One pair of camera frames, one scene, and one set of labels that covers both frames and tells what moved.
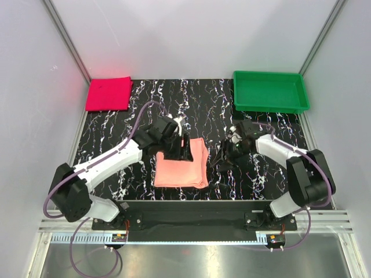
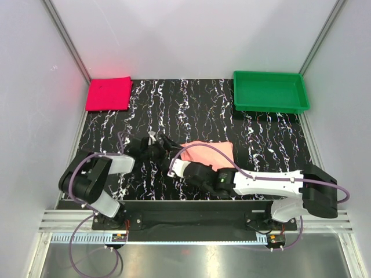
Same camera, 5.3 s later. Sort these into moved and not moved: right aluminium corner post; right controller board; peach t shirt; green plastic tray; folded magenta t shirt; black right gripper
Moved: black right gripper; peach t shirt
Not moved: folded magenta t shirt; green plastic tray; right controller board; right aluminium corner post
